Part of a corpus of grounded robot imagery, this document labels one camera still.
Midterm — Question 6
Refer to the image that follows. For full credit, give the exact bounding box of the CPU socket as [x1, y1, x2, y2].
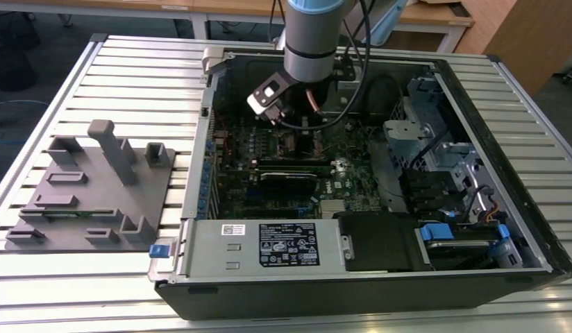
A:
[273, 130, 329, 161]

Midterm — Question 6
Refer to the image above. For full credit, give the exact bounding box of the copper rod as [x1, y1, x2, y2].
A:
[305, 88, 322, 114]

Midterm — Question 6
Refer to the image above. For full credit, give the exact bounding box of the silver drive cage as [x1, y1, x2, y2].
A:
[381, 76, 484, 216]

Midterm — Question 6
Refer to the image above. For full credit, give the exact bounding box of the black graphics card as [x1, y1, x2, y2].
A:
[258, 171, 318, 199]

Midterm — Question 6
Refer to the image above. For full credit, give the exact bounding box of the green motherboard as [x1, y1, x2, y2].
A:
[210, 103, 393, 220]

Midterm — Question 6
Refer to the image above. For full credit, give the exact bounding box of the wooden desk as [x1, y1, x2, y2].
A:
[192, 0, 476, 53]
[0, 0, 194, 39]

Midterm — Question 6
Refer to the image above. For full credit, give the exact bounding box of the grey parts rack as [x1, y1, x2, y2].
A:
[3, 119, 177, 251]

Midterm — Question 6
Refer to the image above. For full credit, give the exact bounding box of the silver power supply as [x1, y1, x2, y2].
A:
[172, 218, 357, 279]

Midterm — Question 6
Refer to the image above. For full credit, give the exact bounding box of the wooden cabinet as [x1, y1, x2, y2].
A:
[452, 0, 572, 94]

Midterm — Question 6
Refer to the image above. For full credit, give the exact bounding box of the black PC case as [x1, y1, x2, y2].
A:
[146, 46, 572, 322]

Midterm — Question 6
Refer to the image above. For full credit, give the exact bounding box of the green RAM stick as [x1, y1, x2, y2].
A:
[41, 211, 93, 219]

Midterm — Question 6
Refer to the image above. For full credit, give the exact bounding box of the black office chair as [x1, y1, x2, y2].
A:
[0, 10, 41, 93]

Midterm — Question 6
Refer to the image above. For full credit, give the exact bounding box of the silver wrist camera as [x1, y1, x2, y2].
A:
[246, 72, 292, 125]

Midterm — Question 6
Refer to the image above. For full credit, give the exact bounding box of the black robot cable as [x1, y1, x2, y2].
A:
[278, 0, 377, 131]

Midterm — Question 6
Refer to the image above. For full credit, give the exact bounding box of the black power cable bundle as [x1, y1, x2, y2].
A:
[398, 169, 468, 214]

